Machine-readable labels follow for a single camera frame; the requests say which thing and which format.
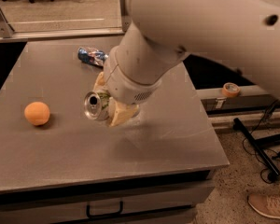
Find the silver 7up can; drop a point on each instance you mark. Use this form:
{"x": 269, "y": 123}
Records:
{"x": 96, "y": 105}

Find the grey cabinet with drawer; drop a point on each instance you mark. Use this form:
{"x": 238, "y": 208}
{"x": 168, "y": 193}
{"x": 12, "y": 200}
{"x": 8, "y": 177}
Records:
{"x": 160, "y": 164}

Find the tan sneaker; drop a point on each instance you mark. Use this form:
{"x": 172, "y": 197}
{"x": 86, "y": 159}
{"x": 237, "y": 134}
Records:
{"x": 265, "y": 205}

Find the black stand leg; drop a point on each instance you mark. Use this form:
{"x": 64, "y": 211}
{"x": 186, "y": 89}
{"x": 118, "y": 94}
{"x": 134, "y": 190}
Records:
{"x": 273, "y": 170}

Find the black drawer handle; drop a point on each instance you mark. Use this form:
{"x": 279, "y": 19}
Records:
{"x": 104, "y": 209}

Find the crushed blue pepsi can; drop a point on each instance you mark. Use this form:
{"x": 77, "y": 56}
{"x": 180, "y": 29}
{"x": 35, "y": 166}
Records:
{"x": 92, "y": 56}

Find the orange tape roll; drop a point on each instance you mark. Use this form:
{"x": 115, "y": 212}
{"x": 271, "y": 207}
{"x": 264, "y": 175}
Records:
{"x": 230, "y": 90}

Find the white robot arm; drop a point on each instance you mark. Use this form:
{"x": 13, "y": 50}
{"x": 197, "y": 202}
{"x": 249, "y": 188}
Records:
{"x": 236, "y": 33}

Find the middle metal railing bracket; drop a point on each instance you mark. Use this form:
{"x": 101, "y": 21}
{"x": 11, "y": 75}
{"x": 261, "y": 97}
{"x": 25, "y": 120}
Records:
{"x": 125, "y": 17}

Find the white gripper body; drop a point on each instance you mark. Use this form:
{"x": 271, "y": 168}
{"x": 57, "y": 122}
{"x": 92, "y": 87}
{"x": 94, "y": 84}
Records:
{"x": 125, "y": 85}

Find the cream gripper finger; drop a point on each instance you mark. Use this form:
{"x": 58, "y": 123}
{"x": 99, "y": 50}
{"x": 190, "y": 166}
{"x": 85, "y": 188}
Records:
{"x": 120, "y": 113}
{"x": 99, "y": 84}

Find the orange ball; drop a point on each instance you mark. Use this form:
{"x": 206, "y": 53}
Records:
{"x": 37, "y": 113}

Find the grey wall ledge box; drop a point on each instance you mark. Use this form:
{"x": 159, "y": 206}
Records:
{"x": 250, "y": 98}

